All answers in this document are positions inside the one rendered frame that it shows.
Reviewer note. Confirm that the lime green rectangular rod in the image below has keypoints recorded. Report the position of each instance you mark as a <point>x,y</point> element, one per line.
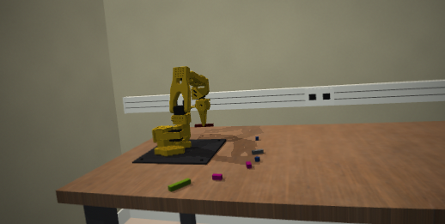
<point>179,184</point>

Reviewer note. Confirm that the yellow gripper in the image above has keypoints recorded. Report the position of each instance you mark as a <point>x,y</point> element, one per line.
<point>202,105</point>

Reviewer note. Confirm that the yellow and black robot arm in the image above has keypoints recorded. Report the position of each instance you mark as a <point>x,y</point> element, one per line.
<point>168,136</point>

